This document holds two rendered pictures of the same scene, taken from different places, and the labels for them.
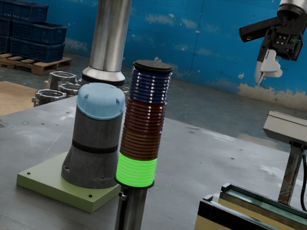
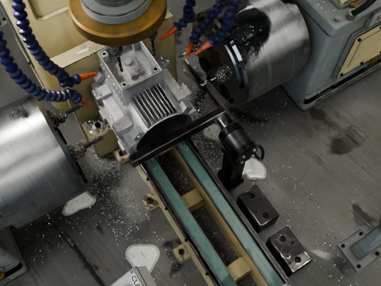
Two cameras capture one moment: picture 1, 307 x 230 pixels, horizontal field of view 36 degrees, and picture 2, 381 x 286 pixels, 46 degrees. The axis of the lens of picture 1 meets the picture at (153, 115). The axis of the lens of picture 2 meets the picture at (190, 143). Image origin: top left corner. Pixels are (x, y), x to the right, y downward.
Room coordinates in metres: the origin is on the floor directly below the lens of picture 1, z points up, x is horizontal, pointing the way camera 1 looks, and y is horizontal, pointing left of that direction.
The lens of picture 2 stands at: (1.13, -0.24, 1.95)
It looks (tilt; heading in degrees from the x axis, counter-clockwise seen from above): 63 degrees down; 208
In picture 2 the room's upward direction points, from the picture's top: straight up
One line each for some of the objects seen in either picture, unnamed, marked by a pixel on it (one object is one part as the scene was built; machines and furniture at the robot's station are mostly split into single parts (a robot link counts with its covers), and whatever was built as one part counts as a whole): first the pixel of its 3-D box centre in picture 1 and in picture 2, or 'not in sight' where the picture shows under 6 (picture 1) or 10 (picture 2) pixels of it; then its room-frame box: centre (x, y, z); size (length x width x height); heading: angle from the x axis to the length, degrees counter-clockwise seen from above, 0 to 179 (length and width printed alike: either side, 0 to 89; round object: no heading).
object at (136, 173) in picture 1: (136, 167); not in sight; (0.69, 0.01, 1.05); 0.06 x 0.06 x 0.04
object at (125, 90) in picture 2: not in sight; (131, 70); (0.66, -0.64, 1.11); 0.12 x 0.11 x 0.07; 59
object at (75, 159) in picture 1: (93, 157); not in sight; (1.13, 0.13, 0.88); 0.15 x 0.15 x 0.10
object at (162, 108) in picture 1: (145, 112); not in sight; (0.69, 0.01, 1.14); 0.06 x 0.06 x 0.04
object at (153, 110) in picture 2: not in sight; (144, 105); (0.68, -0.60, 1.02); 0.20 x 0.19 x 0.19; 59
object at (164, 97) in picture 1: (150, 84); not in sight; (0.69, 0.01, 1.19); 0.06 x 0.06 x 0.04
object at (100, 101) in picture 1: (99, 113); not in sight; (1.13, 0.13, 1.00); 0.13 x 0.12 x 0.14; 8
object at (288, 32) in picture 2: not in sight; (257, 41); (0.39, -0.44, 1.04); 0.41 x 0.25 x 0.25; 149
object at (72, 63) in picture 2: not in sight; (117, 71); (0.60, -0.74, 0.97); 0.30 x 0.11 x 0.34; 149
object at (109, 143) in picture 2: not in sight; (101, 134); (0.73, -0.72, 0.86); 0.07 x 0.06 x 0.12; 149
